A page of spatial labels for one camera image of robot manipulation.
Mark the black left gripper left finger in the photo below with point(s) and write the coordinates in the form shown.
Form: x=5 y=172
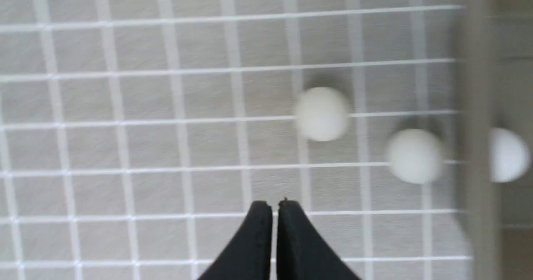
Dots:
x=248 y=254

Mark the olive green plastic bin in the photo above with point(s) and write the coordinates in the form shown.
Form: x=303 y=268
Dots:
x=496 y=91

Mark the plain white ping-pong ball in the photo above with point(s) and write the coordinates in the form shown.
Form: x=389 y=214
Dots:
x=510 y=155

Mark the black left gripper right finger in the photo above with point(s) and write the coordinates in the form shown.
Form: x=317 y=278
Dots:
x=301 y=252

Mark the grey white-grid table mat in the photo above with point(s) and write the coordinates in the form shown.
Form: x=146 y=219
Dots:
x=136 y=133

